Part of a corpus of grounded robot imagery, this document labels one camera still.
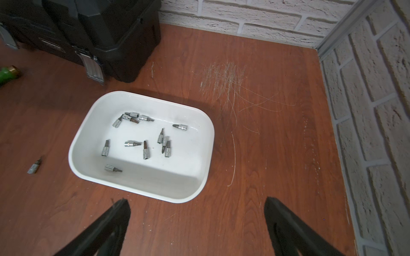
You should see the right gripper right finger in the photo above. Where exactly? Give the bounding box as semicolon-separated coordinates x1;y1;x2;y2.
264;197;343;256

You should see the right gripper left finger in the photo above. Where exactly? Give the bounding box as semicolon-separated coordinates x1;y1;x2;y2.
56;199;131;256

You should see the white plastic storage box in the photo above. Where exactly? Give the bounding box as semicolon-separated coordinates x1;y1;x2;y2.
68;91;215;203

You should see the black plastic toolbox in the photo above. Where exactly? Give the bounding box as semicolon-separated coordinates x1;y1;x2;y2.
1;1;161;83

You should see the right aluminium corner post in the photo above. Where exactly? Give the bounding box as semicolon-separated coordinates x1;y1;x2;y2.
316;0;382;61

